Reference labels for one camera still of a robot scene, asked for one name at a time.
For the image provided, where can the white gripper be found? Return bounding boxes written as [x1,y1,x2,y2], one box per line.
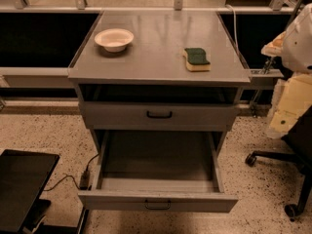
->
[261,32,312,135]

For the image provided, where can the green and yellow sponge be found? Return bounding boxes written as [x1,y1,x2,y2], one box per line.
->
[183,48,211,72]

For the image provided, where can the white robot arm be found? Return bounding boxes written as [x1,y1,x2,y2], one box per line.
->
[261,4,312,138]

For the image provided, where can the grey drawer cabinet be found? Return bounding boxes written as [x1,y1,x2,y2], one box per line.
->
[69,10,250,148]

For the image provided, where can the open lower drawer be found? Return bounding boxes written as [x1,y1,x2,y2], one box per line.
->
[79,131,238,213]

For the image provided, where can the closed upper drawer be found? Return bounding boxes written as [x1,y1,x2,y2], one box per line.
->
[80,101,238,132]

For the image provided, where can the black office chair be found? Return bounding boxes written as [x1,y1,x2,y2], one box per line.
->
[245,106,312,218]

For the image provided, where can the white bowl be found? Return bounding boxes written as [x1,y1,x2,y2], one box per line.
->
[95,28,134,53]

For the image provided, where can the black monitor panel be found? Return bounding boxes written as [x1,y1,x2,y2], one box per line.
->
[0,149,59,234]

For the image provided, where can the white cable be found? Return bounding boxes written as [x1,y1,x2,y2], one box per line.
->
[225,3,242,57]

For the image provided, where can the black upper drawer handle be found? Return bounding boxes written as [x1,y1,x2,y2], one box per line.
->
[146,111,173,119]

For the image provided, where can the black drawer handle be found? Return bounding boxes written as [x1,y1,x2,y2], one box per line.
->
[144,200,171,211]
[146,111,173,119]

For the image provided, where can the black lower drawer handle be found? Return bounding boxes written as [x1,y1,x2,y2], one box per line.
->
[144,200,171,211]

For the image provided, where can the black power cable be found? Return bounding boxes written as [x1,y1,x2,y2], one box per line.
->
[43,153,100,192]

